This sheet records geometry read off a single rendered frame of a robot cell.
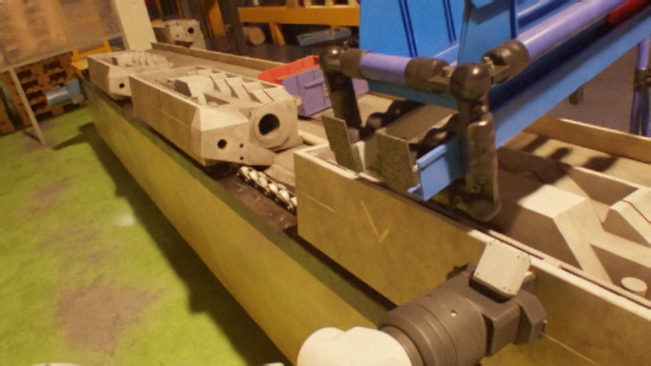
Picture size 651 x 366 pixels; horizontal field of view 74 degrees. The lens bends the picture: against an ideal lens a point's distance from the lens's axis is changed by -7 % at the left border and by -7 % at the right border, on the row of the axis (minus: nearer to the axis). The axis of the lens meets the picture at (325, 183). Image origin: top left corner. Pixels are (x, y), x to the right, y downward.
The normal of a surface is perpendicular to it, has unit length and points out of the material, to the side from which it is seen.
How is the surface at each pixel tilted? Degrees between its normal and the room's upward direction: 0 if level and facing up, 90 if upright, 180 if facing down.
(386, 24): 88
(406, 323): 35
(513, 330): 90
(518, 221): 80
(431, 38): 88
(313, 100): 92
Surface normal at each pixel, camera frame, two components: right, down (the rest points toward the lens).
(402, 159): -0.78, 0.48
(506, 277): -0.73, -0.25
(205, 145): 0.57, 0.29
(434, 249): -0.82, 0.24
